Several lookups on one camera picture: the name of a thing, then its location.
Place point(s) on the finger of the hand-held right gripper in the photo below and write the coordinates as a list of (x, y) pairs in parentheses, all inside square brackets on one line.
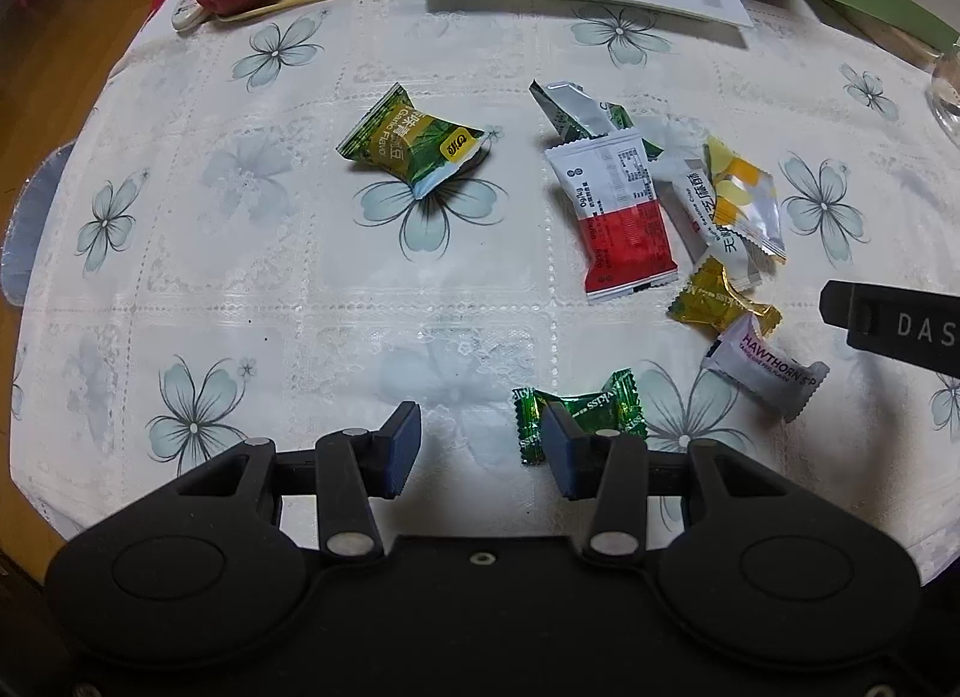
[(892, 322)]

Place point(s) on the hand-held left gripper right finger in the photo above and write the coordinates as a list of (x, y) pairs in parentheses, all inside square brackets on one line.
[(559, 457)]

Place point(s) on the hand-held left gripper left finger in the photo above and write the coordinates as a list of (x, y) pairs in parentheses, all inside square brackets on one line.
[(401, 451)]

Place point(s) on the green candy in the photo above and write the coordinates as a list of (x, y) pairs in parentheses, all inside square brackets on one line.
[(604, 404)]

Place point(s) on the white and purple candy packet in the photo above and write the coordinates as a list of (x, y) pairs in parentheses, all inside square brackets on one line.
[(765, 367)]

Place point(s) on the gold candy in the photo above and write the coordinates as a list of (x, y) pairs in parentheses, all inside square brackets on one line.
[(716, 299)]

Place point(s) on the yellow and white snack packet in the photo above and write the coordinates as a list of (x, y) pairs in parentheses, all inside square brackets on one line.
[(742, 205)]

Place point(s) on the long white snack packet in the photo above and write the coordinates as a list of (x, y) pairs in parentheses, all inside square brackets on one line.
[(694, 198)]

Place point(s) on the red and white snack packet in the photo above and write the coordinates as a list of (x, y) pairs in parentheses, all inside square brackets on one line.
[(619, 217)]

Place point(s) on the large green snack packet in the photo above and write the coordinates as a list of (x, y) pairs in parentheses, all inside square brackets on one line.
[(412, 145)]

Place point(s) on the silver and green torn packet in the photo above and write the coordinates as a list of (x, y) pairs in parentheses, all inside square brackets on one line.
[(570, 108)]

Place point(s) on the white floral tablecloth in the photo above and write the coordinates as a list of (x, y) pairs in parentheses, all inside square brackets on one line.
[(300, 292)]

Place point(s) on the clear glass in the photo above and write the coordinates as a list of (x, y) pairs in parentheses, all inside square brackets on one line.
[(946, 93)]

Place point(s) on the grey-blue stool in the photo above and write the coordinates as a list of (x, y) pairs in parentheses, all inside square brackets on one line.
[(30, 224)]

